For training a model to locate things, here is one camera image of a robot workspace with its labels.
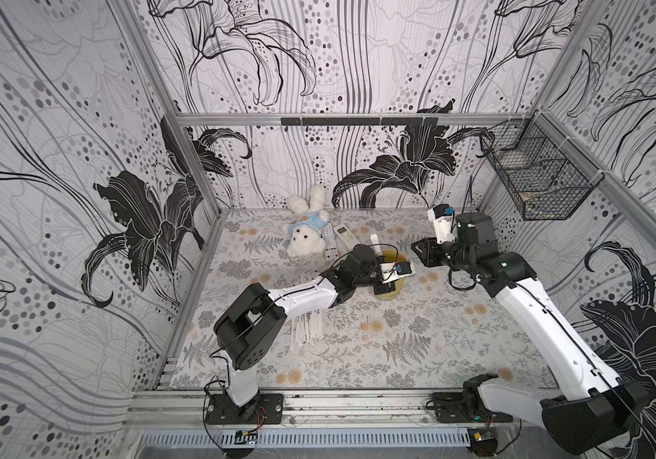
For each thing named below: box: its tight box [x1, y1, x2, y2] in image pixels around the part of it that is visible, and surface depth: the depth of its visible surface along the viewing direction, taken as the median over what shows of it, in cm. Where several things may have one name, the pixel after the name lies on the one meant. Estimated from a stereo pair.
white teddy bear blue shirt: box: [286, 183, 330, 259], surface depth 103 cm
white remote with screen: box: [332, 224, 361, 255], surface depth 110 cm
